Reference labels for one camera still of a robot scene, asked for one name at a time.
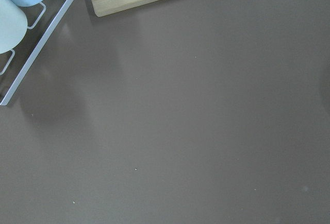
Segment white wire cup rack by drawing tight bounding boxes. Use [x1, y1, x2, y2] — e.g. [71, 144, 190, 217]
[1, 0, 74, 106]

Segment mint green cup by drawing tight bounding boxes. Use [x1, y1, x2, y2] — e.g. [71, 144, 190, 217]
[1, 0, 27, 54]

